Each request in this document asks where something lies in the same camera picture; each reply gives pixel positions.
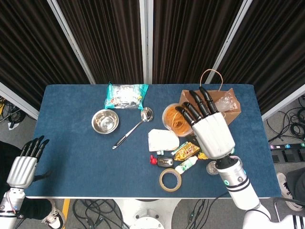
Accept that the gold biscuit packet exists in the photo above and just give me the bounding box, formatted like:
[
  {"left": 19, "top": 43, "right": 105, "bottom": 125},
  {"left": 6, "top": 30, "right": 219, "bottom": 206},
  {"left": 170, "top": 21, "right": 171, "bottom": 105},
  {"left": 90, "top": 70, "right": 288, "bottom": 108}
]
[{"left": 173, "top": 141, "right": 201, "bottom": 162}]

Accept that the green white tube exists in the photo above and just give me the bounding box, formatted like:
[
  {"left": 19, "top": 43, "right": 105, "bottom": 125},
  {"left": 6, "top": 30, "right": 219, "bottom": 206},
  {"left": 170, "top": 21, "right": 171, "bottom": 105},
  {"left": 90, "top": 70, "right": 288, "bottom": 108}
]
[{"left": 171, "top": 141, "right": 189, "bottom": 156}]

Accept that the white pink sneaker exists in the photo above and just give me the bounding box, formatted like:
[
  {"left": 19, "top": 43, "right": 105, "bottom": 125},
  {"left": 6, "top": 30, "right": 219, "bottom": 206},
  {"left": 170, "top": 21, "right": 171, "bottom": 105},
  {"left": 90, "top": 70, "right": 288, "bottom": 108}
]
[{"left": 276, "top": 172, "right": 303, "bottom": 212}]

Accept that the white tissue pack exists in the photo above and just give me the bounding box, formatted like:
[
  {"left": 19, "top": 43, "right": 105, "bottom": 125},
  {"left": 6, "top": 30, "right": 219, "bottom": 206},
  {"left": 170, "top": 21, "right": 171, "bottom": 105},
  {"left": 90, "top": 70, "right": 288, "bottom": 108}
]
[{"left": 147, "top": 128, "right": 181, "bottom": 153}]

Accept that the transparent tape roll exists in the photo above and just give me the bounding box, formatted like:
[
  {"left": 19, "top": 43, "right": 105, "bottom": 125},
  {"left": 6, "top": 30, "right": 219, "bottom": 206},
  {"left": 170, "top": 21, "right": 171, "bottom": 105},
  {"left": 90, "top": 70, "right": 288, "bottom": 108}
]
[{"left": 159, "top": 168, "right": 183, "bottom": 192}]

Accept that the white aluminium frame post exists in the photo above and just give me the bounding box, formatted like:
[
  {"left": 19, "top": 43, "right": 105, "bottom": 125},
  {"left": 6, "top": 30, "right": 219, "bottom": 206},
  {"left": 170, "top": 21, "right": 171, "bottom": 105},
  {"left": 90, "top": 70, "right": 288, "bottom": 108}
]
[
  {"left": 47, "top": 0, "right": 96, "bottom": 84},
  {"left": 139, "top": 0, "right": 153, "bottom": 84},
  {"left": 204, "top": 0, "right": 254, "bottom": 84},
  {"left": 0, "top": 82, "right": 40, "bottom": 120},
  {"left": 261, "top": 83, "right": 305, "bottom": 122}
]

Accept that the black white sneaker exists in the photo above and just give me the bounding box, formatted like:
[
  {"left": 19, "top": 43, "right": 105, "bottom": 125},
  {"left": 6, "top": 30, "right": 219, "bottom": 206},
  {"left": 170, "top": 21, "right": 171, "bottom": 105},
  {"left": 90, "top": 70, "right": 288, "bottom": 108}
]
[{"left": 42, "top": 199, "right": 66, "bottom": 229}]

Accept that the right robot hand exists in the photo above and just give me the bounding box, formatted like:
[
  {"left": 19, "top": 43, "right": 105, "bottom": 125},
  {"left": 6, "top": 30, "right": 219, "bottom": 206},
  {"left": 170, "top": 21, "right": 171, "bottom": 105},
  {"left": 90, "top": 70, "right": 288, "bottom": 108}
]
[{"left": 175, "top": 86, "right": 236, "bottom": 159}]

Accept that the white bottle green print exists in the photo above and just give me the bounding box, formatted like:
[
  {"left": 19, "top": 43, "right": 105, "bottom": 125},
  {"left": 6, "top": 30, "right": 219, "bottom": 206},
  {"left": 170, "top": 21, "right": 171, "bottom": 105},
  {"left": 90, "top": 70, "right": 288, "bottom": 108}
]
[{"left": 174, "top": 156, "right": 199, "bottom": 175}]

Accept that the teal silver snack packet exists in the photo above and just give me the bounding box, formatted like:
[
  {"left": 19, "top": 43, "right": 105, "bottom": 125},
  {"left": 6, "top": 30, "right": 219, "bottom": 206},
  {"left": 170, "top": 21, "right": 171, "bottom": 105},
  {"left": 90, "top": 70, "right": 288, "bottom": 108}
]
[{"left": 103, "top": 81, "right": 150, "bottom": 111}]

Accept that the dark grey trouser leg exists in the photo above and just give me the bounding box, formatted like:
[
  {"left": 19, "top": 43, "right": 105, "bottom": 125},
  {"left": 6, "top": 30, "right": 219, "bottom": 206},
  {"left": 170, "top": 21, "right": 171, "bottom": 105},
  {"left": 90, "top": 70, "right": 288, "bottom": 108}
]
[{"left": 285, "top": 164, "right": 305, "bottom": 198}]

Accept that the black foot pedal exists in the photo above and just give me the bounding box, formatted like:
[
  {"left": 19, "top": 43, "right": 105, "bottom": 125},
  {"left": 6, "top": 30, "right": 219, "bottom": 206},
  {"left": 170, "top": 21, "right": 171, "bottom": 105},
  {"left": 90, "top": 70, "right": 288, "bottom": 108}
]
[{"left": 282, "top": 149, "right": 305, "bottom": 162}]

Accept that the blue felt table cover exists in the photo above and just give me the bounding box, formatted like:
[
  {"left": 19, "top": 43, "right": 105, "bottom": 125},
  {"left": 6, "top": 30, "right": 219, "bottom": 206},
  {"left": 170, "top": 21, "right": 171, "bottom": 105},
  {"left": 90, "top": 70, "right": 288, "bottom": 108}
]
[{"left": 25, "top": 83, "right": 282, "bottom": 198}]

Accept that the stainless steel bowl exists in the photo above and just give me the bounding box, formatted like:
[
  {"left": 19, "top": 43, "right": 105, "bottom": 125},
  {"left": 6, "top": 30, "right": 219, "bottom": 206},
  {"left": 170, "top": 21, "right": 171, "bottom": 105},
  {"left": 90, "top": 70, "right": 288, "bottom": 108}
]
[{"left": 91, "top": 109, "right": 120, "bottom": 135}]

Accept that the colourful feather shuttlecock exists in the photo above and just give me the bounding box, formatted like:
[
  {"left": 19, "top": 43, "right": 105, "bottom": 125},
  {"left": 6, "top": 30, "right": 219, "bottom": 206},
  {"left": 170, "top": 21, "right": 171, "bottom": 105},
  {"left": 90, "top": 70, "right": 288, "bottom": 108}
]
[{"left": 197, "top": 147, "right": 236, "bottom": 161}]

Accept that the black floor cable tangle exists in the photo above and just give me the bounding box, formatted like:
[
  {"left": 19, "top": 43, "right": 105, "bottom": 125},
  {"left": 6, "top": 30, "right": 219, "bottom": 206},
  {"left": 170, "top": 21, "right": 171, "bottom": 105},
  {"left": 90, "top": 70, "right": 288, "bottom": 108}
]
[
  {"left": 0, "top": 95, "right": 27, "bottom": 125},
  {"left": 71, "top": 199, "right": 131, "bottom": 229},
  {"left": 266, "top": 95, "right": 305, "bottom": 144}
]

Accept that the clear plastic bag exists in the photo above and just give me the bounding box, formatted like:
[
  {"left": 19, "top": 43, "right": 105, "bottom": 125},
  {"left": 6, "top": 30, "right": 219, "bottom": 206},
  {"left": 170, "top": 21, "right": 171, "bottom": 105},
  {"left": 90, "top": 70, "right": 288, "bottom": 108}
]
[{"left": 214, "top": 94, "right": 235, "bottom": 112}]

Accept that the cup of orange bands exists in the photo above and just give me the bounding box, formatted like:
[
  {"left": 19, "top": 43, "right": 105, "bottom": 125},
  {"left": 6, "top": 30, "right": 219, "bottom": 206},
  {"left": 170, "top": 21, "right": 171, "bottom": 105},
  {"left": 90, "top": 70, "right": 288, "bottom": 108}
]
[{"left": 162, "top": 103, "right": 194, "bottom": 137}]

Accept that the brown paper carrier bag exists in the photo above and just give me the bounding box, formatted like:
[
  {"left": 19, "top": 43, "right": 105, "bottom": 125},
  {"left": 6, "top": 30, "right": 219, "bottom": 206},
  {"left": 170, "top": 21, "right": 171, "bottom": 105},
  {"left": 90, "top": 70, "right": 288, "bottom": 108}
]
[{"left": 178, "top": 69, "right": 242, "bottom": 127}]

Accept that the steel ladle black handle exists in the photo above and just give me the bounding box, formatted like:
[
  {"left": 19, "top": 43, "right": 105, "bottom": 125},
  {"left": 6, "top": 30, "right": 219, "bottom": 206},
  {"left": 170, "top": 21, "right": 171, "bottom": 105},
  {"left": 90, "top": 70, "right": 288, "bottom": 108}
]
[{"left": 112, "top": 107, "right": 154, "bottom": 150}]

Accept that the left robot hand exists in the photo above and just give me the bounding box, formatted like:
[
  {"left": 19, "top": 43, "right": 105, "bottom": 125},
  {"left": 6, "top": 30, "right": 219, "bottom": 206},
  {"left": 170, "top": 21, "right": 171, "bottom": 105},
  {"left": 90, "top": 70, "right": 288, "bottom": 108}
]
[{"left": 7, "top": 135, "right": 52, "bottom": 187}]

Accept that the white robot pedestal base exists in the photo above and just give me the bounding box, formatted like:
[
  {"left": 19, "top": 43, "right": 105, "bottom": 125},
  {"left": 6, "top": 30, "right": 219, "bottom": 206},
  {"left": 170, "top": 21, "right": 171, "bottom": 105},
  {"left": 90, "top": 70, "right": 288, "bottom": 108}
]
[{"left": 114, "top": 198, "right": 182, "bottom": 229}]

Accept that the dark pleated curtain panel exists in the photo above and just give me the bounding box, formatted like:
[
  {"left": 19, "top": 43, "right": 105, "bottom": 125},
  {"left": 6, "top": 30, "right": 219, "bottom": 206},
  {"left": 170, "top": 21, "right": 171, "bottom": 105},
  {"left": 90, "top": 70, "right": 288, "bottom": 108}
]
[
  {"left": 0, "top": 0, "right": 91, "bottom": 111},
  {"left": 152, "top": 0, "right": 244, "bottom": 84},
  {"left": 57, "top": 0, "right": 143, "bottom": 84},
  {"left": 214, "top": 0, "right": 305, "bottom": 115}
]

